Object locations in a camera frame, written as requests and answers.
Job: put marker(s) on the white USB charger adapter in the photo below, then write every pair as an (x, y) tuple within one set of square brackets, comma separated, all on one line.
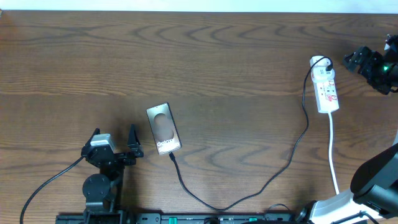
[(321, 72)]

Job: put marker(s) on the white power strip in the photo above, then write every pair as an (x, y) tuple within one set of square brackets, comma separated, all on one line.
[(325, 93)]

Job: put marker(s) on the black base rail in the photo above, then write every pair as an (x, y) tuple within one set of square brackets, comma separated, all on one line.
[(156, 218)]

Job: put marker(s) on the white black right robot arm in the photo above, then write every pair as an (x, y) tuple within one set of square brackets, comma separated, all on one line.
[(373, 191)]

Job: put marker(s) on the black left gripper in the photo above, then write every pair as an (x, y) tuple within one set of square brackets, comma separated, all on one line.
[(134, 149)]

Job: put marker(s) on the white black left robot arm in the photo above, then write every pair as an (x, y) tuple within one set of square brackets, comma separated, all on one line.
[(103, 190)]

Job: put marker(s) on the silver smartphone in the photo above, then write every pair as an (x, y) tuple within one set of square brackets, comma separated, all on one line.
[(163, 128)]

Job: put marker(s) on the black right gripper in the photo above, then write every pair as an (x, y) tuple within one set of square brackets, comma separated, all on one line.
[(367, 69)]

